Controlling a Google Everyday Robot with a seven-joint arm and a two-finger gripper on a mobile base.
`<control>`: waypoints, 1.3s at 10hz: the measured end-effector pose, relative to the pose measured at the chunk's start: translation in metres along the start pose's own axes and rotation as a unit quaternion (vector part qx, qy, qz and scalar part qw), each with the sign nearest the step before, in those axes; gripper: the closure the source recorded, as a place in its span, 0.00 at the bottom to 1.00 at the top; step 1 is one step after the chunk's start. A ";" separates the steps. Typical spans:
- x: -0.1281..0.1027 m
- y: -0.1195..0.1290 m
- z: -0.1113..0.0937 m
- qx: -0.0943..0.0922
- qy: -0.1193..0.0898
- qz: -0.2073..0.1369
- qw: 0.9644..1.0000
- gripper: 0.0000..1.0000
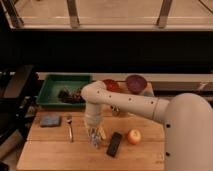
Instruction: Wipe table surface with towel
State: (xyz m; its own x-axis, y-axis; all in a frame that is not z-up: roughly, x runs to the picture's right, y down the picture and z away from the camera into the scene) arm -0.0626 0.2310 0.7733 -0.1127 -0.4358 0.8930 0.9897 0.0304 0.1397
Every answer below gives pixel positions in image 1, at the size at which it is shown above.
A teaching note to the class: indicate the black remote control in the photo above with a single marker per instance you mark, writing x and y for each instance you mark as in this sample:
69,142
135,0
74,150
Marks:
114,144

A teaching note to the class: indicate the yellow-tipped gripper finger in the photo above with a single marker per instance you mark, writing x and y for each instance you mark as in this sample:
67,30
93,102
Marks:
91,135
102,134

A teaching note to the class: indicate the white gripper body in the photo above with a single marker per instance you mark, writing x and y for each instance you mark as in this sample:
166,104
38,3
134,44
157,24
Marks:
92,121

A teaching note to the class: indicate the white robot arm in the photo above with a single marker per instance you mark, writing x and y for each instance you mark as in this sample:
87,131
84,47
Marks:
187,119

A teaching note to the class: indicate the green plastic tray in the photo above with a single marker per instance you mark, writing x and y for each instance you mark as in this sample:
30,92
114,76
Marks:
53,84

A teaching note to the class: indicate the dark crumpled towel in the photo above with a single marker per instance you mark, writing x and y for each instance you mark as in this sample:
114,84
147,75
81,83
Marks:
66,96

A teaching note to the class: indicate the red bowl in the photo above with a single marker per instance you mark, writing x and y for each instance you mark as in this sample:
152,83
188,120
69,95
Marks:
112,85

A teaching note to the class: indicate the orange apple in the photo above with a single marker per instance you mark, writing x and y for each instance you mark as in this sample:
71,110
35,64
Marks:
134,136

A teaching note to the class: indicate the metal railing frame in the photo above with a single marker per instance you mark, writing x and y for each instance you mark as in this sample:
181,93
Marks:
140,15

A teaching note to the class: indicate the blue-grey sponge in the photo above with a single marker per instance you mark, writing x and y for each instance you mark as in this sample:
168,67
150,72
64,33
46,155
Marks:
50,121

